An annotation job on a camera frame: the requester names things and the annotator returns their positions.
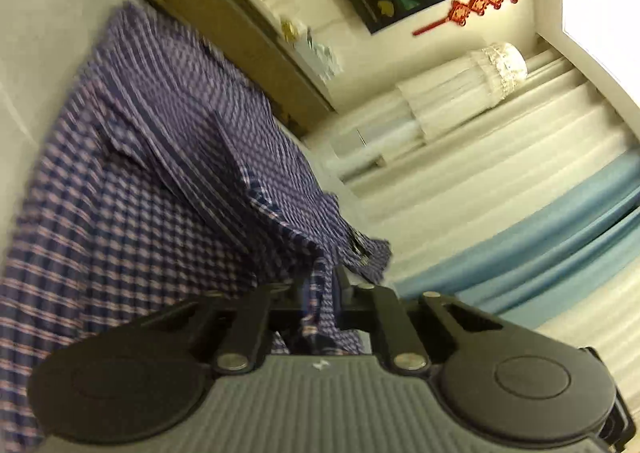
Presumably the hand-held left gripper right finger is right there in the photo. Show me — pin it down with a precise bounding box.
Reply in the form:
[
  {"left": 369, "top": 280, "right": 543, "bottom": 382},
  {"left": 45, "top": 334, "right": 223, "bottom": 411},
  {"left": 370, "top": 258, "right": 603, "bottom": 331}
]
[{"left": 333, "top": 267, "right": 504, "bottom": 376}]

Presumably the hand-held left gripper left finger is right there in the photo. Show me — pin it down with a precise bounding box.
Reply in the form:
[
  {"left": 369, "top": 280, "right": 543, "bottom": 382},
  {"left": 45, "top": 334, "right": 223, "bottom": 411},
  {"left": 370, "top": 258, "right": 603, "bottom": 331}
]
[{"left": 144, "top": 284, "right": 308, "bottom": 375}]

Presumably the blue plaid shirt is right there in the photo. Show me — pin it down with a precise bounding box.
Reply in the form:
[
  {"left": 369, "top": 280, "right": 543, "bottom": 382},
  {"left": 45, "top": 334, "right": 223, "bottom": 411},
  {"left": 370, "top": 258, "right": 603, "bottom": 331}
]
[{"left": 0, "top": 3, "right": 394, "bottom": 449}]

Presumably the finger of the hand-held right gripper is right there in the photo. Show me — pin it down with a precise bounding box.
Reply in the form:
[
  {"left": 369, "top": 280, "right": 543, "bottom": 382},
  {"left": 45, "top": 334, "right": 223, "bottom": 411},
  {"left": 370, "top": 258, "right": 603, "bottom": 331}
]
[{"left": 348, "top": 228, "right": 372, "bottom": 268}]

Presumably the red knot wall decoration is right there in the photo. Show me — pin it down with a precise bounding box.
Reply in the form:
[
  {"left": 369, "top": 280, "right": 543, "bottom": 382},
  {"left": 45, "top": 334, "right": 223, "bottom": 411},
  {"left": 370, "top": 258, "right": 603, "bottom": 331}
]
[{"left": 412, "top": 0, "right": 530, "bottom": 38}]

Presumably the white organizer box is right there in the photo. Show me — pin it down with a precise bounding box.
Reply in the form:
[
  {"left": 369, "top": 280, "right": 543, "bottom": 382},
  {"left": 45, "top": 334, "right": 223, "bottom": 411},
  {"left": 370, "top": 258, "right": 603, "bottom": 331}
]
[{"left": 295, "top": 28, "right": 344, "bottom": 84}]

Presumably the white curtain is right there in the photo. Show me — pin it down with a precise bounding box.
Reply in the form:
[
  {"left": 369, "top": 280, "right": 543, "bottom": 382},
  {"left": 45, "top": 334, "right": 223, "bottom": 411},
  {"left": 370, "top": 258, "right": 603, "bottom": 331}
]
[{"left": 300, "top": 35, "right": 640, "bottom": 370}]

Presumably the blue curtain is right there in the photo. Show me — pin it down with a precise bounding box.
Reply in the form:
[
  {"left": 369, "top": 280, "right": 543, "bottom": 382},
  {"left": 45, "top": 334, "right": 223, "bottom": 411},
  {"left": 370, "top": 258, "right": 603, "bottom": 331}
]
[{"left": 394, "top": 148, "right": 640, "bottom": 330}]

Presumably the long grey sideboard cabinet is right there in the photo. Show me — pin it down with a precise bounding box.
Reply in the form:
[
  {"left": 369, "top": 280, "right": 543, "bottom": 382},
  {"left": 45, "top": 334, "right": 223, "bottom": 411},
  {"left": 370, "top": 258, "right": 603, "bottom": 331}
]
[{"left": 65, "top": 0, "right": 337, "bottom": 140}]

